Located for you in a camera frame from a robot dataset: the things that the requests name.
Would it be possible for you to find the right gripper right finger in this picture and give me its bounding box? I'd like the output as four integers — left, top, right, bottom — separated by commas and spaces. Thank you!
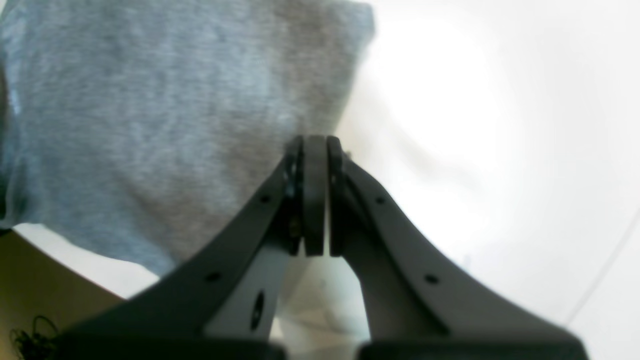
327, 136, 588, 360

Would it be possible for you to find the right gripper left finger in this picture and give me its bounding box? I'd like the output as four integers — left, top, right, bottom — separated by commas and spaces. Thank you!
54, 136, 328, 360

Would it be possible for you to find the grey t-shirt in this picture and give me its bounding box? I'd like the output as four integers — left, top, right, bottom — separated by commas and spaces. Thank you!
1, 0, 375, 277

